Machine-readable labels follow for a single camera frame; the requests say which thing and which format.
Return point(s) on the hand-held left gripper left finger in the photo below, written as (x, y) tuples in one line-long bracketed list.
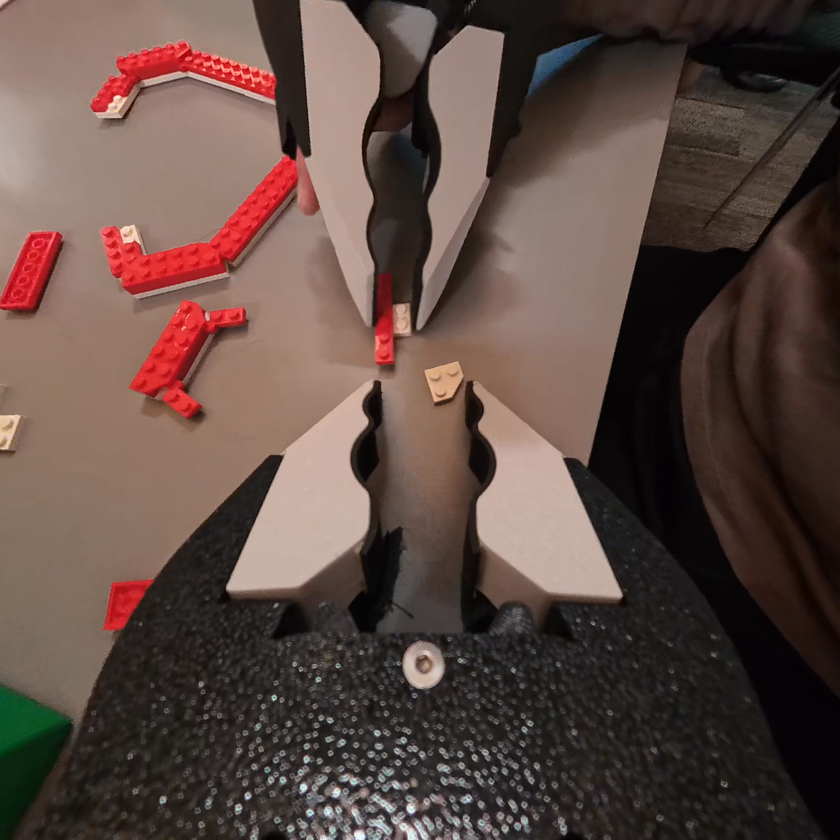
[(295, 525)]

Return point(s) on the person's right hand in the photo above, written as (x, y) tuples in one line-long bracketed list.
[(308, 187)]

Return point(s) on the long curved red lego assembly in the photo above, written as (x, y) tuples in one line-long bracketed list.
[(216, 69)]

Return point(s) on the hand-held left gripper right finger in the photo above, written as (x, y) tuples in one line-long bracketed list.
[(544, 531)]

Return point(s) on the square red lego plate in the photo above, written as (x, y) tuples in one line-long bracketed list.
[(124, 604)]

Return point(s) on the tan wedge lego plate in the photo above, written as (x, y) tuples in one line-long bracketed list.
[(445, 384)]

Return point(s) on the person's brown trouser leg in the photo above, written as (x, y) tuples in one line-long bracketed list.
[(768, 426)]

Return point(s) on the thin metal rod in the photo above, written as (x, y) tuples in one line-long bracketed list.
[(768, 154)]

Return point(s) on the small red and white brick piece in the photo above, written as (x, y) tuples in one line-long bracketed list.
[(384, 341)]

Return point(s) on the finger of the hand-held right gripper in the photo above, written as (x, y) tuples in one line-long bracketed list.
[(338, 131), (463, 144)]

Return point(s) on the small red lego assembly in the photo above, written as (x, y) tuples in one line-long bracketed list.
[(174, 348)]

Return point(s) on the green plastic bin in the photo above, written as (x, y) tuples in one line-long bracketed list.
[(26, 754)]

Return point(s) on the angled red lego assembly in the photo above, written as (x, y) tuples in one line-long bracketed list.
[(177, 262)]

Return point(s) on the small white lego plate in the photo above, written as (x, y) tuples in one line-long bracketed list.
[(402, 320)]

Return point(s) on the flat red lego plate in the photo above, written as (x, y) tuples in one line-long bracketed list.
[(29, 270)]

